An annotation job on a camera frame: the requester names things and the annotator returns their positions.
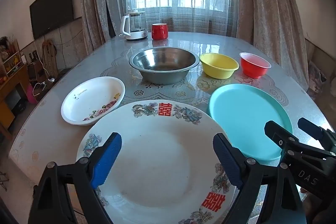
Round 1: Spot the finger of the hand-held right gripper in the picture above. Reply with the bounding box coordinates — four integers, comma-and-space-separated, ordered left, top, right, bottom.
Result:
298, 117, 336, 156
264, 120, 324, 162

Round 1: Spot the red mug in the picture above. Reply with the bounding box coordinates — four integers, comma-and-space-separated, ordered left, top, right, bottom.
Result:
151, 23, 169, 40

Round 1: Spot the yellow plastic bowl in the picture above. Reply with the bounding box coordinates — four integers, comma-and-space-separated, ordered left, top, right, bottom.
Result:
199, 53, 239, 80

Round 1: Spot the large white plate dragon print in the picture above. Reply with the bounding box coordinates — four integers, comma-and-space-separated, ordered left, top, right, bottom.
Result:
76, 101, 243, 224

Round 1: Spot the dark low cabinet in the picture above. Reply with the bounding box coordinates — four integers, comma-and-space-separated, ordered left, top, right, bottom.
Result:
34, 68, 71, 101

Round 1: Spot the beige patterned curtain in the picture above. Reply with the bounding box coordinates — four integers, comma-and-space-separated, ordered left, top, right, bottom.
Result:
79, 0, 126, 56
234, 0, 310, 88

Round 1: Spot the stainless steel bowl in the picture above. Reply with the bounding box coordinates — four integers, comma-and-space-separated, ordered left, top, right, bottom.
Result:
129, 47, 200, 85

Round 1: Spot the glass kettle with white handle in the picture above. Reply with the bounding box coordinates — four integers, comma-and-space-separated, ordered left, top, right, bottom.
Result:
119, 11, 149, 41

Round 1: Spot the black wire rack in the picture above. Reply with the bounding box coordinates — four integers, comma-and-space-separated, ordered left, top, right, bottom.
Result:
0, 172, 8, 191

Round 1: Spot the wooden shelf cabinet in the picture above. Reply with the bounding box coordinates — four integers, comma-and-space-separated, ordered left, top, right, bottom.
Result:
0, 38, 37, 140

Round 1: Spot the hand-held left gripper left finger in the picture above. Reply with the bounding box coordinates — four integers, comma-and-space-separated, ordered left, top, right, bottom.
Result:
28, 132, 123, 224

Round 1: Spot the small black appliance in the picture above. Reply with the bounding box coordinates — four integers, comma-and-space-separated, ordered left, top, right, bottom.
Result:
28, 63, 45, 80

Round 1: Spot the red plastic bowl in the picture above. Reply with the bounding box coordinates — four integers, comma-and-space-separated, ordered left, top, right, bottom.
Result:
239, 52, 272, 79

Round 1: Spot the printed plastic bag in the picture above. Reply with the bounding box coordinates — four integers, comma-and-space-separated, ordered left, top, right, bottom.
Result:
306, 60, 327, 98

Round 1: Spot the white dish with rose print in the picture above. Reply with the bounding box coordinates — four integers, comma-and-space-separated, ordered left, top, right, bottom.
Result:
61, 76, 126, 126

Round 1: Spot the pink bag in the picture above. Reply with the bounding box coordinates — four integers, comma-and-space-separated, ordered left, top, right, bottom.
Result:
25, 81, 38, 105

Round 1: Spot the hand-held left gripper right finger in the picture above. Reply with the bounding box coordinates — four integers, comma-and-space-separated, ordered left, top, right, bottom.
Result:
212, 133, 307, 224

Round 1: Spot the brown wooden frame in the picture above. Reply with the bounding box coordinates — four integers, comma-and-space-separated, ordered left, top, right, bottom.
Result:
42, 39, 59, 77

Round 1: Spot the black flat television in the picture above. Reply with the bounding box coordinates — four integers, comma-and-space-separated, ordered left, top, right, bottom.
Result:
29, 0, 75, 40

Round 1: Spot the teal plastic plate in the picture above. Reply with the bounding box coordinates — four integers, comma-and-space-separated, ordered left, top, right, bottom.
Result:
206, 84, 294, 164

